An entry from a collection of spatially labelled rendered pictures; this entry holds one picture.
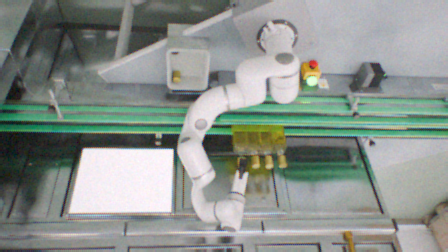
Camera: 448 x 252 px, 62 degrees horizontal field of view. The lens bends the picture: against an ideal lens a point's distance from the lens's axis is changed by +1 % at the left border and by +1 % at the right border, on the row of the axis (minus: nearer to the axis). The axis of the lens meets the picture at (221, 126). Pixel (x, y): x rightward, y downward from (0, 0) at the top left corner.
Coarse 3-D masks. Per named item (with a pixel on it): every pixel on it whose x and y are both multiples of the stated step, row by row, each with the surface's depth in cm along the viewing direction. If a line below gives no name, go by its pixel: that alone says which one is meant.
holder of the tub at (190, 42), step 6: (168, 36) 148; (174, 36) 149; (180, 36) 149; (186, 36) 150; (192, 36) 150; (198, 36) 150; (204, 36) 150; (168, 42) 146; (174, 42) 146; (180, 42) 147; (186, 42) 147; (192, 42) 148; (198, 42) 148; (204, 42) 148; (192, 48) 145; (198, 48) 146; (204, 48) 146; (174, 90) 167; (180, 90) 168; (186, 90) 168; (192, 90) 168; (204, 90) 169
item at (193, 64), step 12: (180, 48) 144; (168, 60) 148; (180, 60) 157; (192, 60) 157; (204, 60) 156; (168, 72) 153; (192, 72) 163; (204, 72) 158; (168, 84) 158; (180, 84) 161; (192, 84) 162; (204, 84) 161
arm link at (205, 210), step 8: (200, 176) 123; (208, 176) 124; (200, 184) 124; (192, 192) 129; (200, 192) 133; (192, 200) 130; (200, 200) 133; (200, 208) 133; (208, 208) 131; (200, 216) 132; (208, 216) 131
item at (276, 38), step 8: (272, 24) 131; (280, 24) 133; (264, 32) 136; (272, 32) 133; (280, 32) 133; (288, 32) 136; (264, 40) 138; (272, 40) 131; (280, 40) 130; (288, 40) 132; (264, 48) 141; (272, 48) 128; (280, 48) 127; (288, 48) 128
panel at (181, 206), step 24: (216, 168) 166; (264, 168) 168; (72, 192) 151; (216, 192) 158; (264, 192) 160; (72, 216) 145; (96, 216) 146; (120, 216) 148; (144, 216) 149; (168, 216) 150; (192, 216) 151; (264, 216) 155
